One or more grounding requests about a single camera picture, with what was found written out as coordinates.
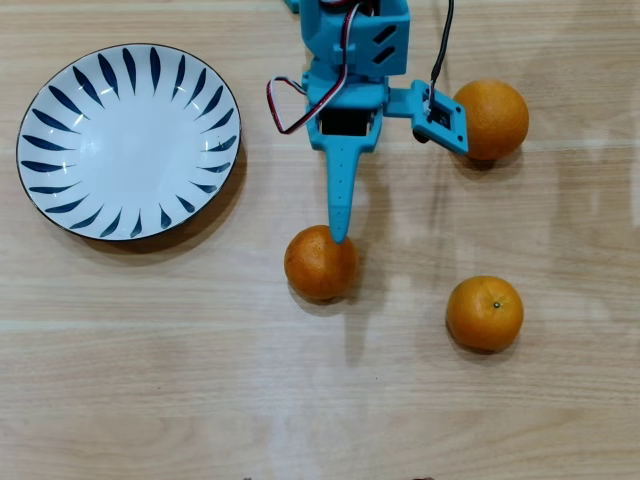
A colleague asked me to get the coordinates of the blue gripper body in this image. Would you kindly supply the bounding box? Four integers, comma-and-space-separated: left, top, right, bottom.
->
302, 69, 392, 154

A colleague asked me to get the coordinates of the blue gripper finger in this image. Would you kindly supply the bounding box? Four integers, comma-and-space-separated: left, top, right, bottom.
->
323, 147, 365, 246

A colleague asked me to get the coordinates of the orange without stem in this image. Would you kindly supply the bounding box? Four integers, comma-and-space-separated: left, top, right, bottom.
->
283, 224, 360, 301

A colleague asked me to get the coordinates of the large orange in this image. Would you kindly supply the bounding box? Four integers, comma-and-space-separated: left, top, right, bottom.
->
452, 78, 530, 161

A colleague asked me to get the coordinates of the orange with green stem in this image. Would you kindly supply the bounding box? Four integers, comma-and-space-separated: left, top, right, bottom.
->
445, 275, 525, 352

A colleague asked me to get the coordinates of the white plate blue stroke pattern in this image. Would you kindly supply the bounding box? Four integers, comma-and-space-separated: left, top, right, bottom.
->
15, 43, 243, 242

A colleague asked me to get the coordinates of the red white black servo cable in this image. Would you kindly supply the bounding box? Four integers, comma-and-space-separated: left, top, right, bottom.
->
267, 0, 362, 135

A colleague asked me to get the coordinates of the black camera cable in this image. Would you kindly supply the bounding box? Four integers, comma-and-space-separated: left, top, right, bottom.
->
427, 0, 456, 122

